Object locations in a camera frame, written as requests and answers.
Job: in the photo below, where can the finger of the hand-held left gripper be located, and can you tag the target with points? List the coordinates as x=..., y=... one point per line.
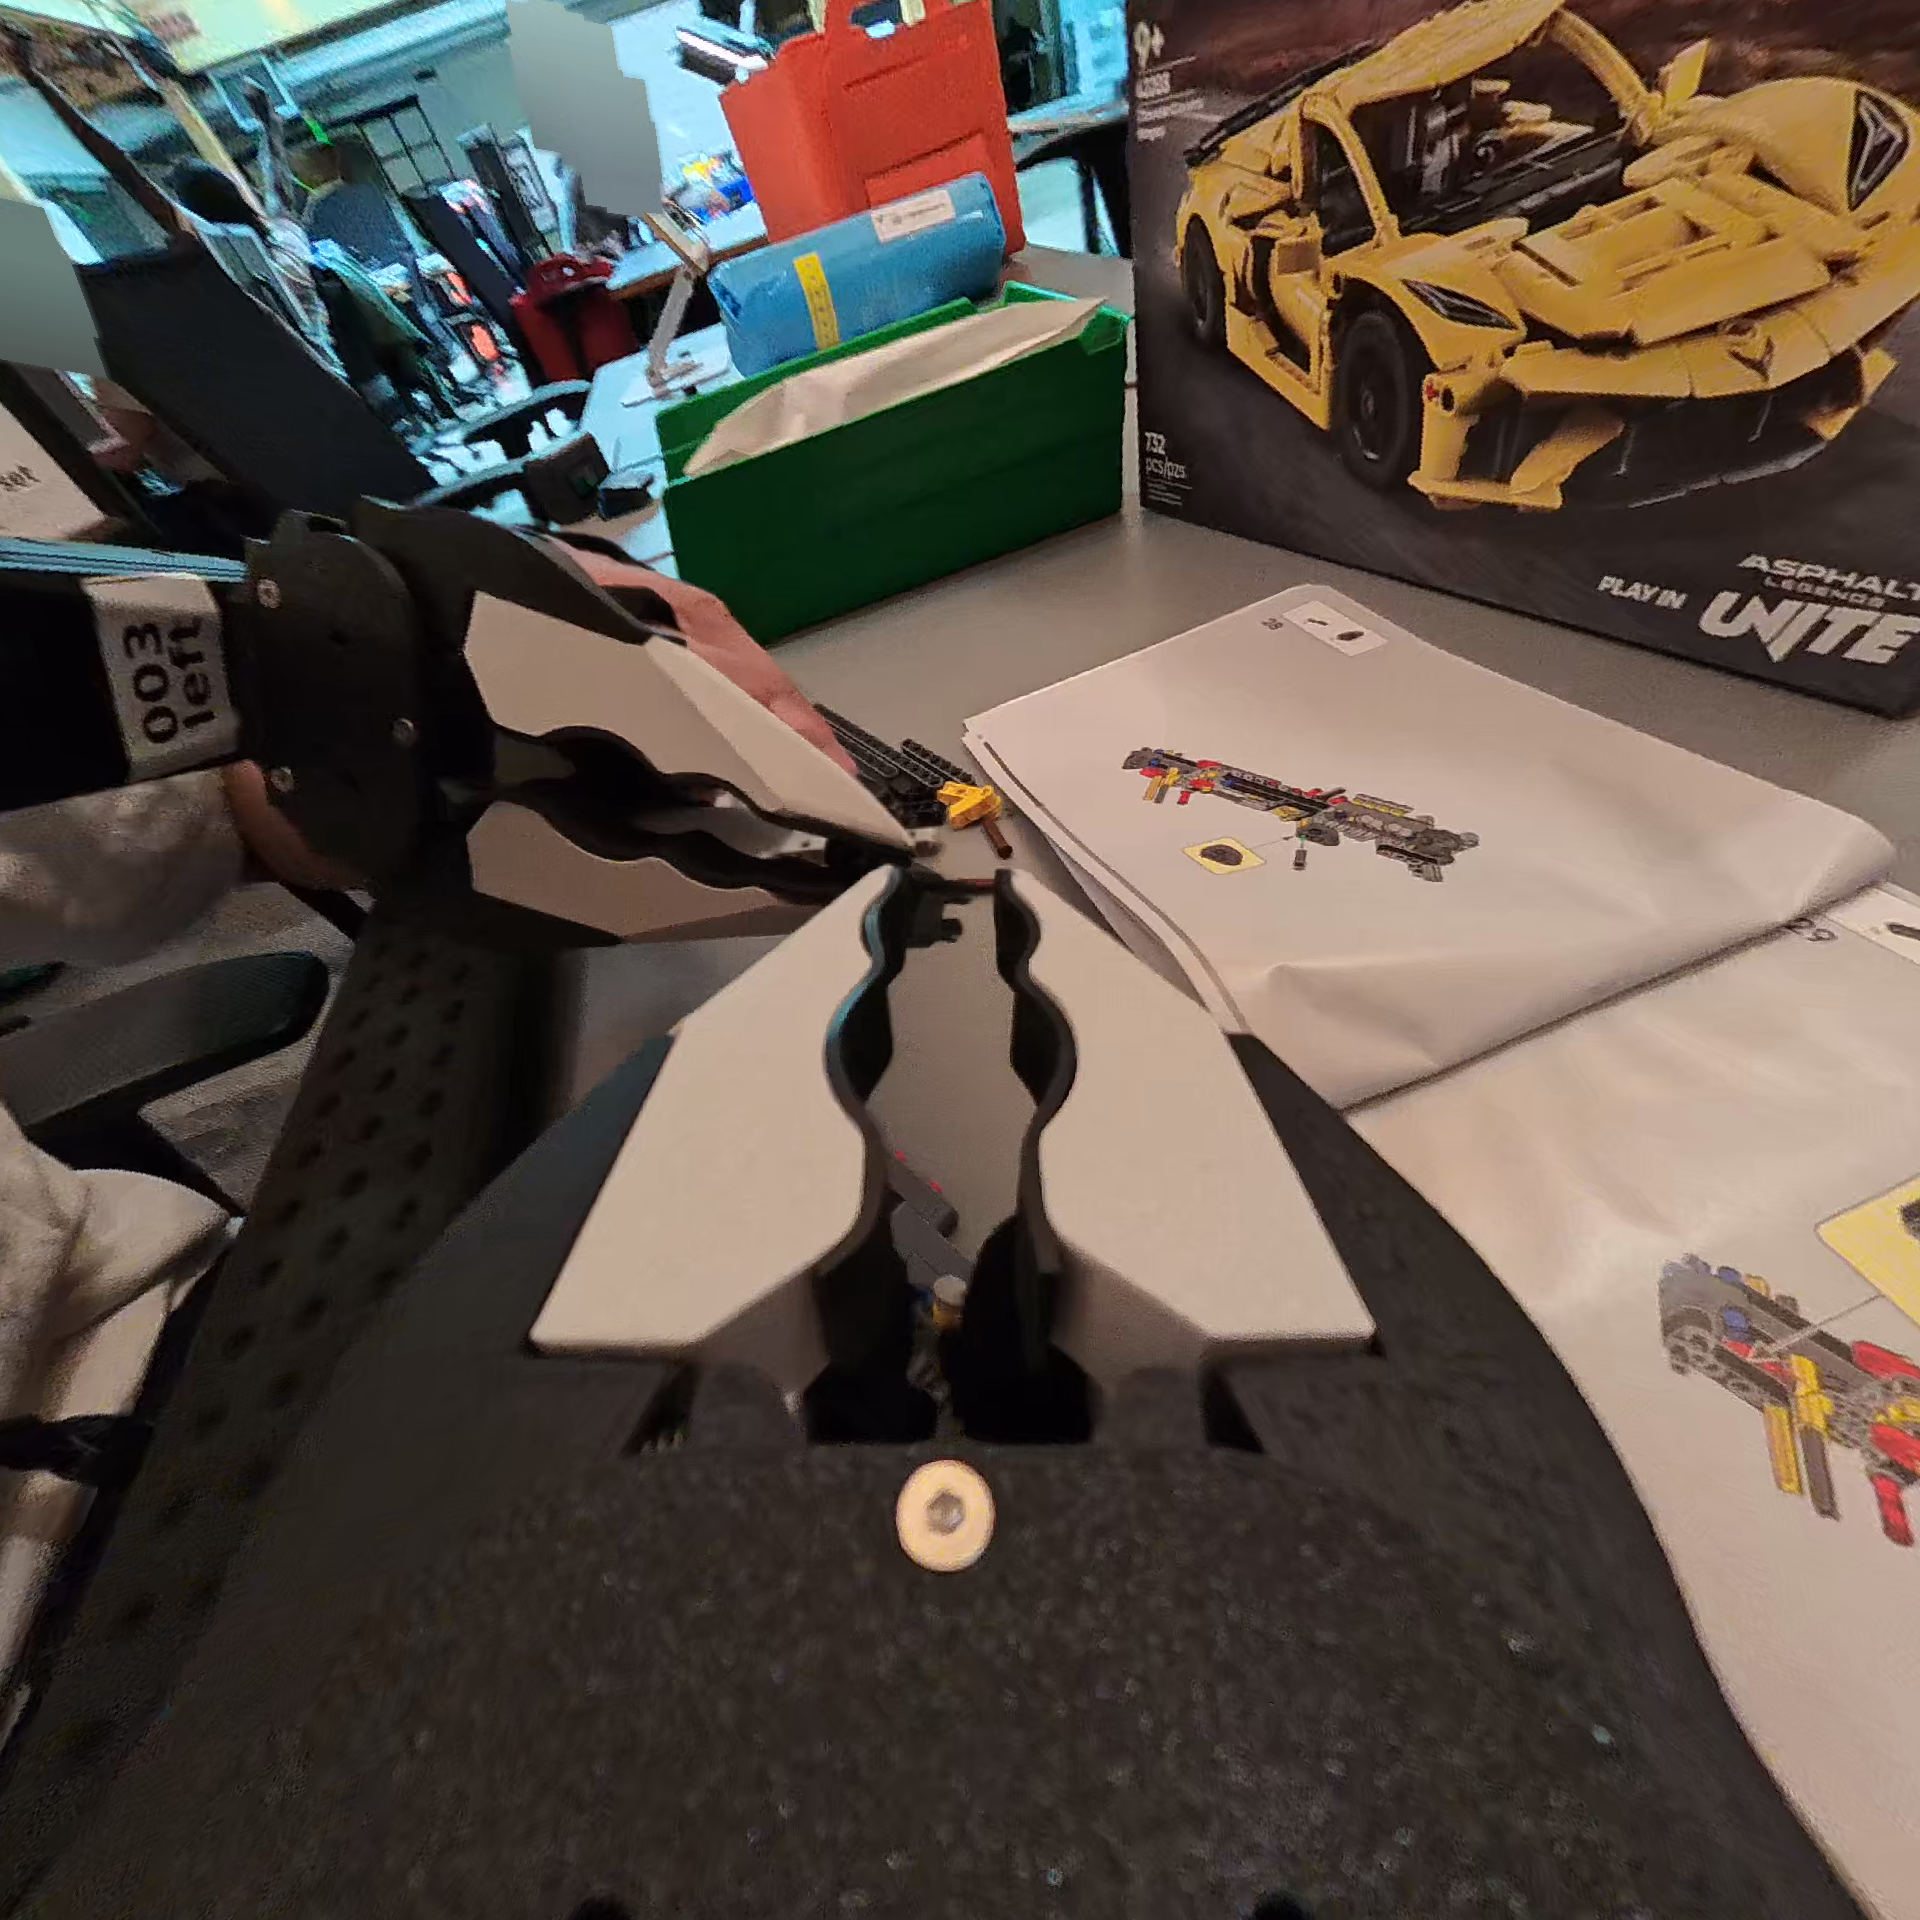
x=675, y=705
x=600, y=897

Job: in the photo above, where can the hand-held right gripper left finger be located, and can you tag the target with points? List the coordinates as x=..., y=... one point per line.
x=721, y=1186

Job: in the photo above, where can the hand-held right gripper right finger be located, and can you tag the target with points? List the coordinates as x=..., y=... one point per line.
x=1187, y=1186

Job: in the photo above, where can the black lego beam assembly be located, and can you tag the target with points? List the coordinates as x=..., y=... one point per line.
x=902, y=765

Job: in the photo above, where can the yellow lego piece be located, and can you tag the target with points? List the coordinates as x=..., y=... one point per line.
x=973, y=808

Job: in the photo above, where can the lego instruction booklet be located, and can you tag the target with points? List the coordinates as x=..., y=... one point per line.
x=1427, y=963

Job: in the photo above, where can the lego set box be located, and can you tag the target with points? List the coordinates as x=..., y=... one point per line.
x=1504, y=299

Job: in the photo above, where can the person's left hand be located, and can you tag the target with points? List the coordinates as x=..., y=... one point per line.
x=751, y=657

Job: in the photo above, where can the small black device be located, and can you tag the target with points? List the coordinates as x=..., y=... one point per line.
x=580, y=482

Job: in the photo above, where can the green plastic bin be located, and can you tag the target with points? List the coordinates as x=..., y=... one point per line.
x=902, y=499

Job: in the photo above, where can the white paper bag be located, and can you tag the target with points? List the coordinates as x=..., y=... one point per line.
x=873, y=384

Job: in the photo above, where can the wooden board desk stand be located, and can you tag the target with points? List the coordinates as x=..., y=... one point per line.
x=681, y=326

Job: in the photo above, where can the red office chair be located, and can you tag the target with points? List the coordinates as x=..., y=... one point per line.
x=580, y=326

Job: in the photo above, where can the blue wrapped roll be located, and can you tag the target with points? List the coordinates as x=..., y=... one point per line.
x=855, y=274

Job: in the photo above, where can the orange carry case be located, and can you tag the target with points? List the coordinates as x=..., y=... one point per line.
x=888, y=106

